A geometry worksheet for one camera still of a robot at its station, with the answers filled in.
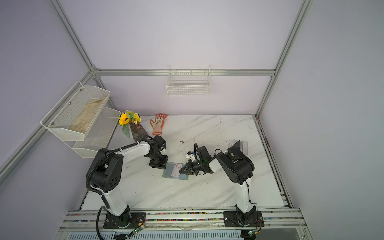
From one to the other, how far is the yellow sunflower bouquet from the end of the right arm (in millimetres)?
388

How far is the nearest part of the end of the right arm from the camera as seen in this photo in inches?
31.7

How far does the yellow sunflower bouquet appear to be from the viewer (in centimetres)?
86
